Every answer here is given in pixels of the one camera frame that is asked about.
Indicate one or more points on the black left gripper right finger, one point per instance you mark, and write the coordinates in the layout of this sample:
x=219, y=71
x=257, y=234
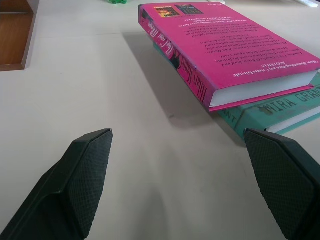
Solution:
x=282, y=180

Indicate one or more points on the wooden tray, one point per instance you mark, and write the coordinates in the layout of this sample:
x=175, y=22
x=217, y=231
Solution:
x=15, y=35

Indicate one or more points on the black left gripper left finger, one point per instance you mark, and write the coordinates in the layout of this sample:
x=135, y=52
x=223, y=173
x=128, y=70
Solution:
x=75, y=185

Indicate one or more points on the pink hardcover book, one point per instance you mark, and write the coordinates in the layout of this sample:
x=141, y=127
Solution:
x=212, y=47

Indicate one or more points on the green plastic object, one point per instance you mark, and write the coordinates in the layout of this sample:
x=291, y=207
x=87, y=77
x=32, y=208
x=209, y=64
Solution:
x=117, y=2

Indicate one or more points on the teal paperback book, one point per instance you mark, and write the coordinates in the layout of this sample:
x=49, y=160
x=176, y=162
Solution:
x=270, y=110

